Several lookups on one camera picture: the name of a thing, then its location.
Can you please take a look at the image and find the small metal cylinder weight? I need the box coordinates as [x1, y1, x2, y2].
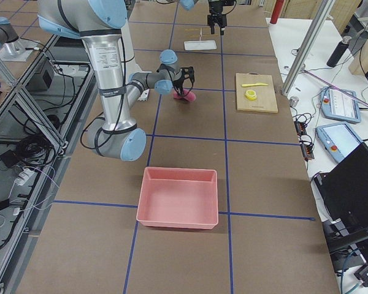
[289, 96, 299, 108]

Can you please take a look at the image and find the reacher grabber stick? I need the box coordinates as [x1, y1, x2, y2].
[302, 69, 368, 108]

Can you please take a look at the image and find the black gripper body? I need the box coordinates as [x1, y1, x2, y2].
[207, 1, 227, 27]
[173, 80, 184, 94]

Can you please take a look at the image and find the wooden cutting board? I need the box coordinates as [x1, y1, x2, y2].
[236, 73, 278, 113]

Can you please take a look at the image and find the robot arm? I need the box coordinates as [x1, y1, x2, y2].
[156, 0, 236, 36]
[38, 1, 185, 161]

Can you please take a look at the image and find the far teach pendant tablet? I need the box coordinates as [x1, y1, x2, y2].
[320, 87, 361, 124]

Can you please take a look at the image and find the lemon slice toy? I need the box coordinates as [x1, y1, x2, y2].
[245, 89, 257, 101]

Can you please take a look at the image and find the near teach pendant tablet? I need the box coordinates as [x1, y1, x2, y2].
[315, 122, 363, 163]

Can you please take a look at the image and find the pink cleaning cloth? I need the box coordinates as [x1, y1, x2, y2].
[173, 89, 196, 102]

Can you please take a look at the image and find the black water bottle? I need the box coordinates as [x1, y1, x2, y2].
[326, 36, 351, 67]

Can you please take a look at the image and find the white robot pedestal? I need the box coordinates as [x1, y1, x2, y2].
[118, 21, 150, 108]

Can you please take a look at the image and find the red bottle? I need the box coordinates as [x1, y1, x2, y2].
[270, 0, 285, 25]

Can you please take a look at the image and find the aluminium frame post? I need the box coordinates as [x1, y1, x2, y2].
[281, 0, 335, 97]

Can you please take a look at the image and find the pink plastic bin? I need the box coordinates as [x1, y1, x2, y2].
[136, 167, 219, 230]

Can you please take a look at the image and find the teach pendant tablet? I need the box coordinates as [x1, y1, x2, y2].
[315, 122, 363, 163]
[320, 87, 361, 124]

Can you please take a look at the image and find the black monitor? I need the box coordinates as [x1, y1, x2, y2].
[315, 143, 368, 263]

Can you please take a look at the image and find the yellow plastic knife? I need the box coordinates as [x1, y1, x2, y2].
[241, 82, 269, 88]

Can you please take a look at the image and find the white rectangular tray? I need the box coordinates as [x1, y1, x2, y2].
[183, 40, 217, 51]

